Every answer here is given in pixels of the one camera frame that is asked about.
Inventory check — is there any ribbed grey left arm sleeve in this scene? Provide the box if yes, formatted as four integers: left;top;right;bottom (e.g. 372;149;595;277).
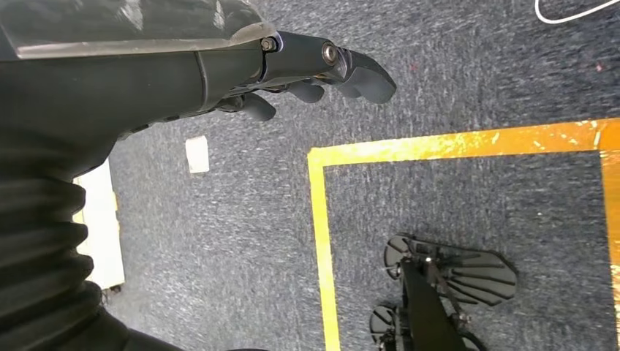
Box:
0;162;268;351

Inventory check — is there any white cable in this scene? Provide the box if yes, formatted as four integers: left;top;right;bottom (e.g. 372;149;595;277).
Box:
534;0;620;25

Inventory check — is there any yellow floor tape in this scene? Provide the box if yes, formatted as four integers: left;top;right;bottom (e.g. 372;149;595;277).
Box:
306;117;620;351

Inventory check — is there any white flat board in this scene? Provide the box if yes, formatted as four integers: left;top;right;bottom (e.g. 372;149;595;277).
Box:
71;159;126;290

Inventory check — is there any small white paper piece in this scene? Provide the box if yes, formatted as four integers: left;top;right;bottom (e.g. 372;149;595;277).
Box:
184;136;211;174

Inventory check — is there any black robot leg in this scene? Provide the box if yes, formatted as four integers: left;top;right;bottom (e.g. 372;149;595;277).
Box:
400;255;469;351

